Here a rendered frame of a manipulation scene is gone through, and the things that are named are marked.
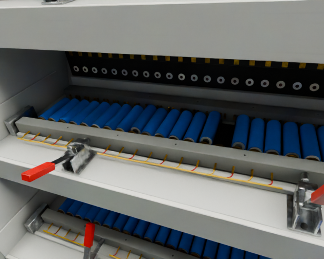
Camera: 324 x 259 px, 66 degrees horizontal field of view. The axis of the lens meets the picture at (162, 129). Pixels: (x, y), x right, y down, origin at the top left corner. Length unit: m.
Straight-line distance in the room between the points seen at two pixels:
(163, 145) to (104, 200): 0.10
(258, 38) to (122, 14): 0.12
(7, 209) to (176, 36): 0.41
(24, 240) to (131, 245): 0.21
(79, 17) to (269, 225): 0.27
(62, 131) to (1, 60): 0.15
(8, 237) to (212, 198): 0.38
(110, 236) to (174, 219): 0.19
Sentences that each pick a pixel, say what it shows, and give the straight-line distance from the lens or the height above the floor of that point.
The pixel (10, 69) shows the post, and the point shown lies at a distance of 0.47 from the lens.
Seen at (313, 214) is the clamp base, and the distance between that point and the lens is 0.28.
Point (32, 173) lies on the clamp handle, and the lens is 0.29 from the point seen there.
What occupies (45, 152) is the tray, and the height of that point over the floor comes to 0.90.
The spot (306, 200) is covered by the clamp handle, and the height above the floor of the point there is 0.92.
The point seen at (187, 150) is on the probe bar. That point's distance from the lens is 0.30.
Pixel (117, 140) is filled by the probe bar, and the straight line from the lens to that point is 0.34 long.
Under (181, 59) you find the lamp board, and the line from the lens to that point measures 0.39.
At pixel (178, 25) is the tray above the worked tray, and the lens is 0.23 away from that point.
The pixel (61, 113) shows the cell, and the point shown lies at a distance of 0.44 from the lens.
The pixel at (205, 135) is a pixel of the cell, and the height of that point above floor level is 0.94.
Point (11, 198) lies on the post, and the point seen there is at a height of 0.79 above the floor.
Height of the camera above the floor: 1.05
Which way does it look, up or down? 19 degrees down
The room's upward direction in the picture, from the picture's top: 2 degrees clockwise
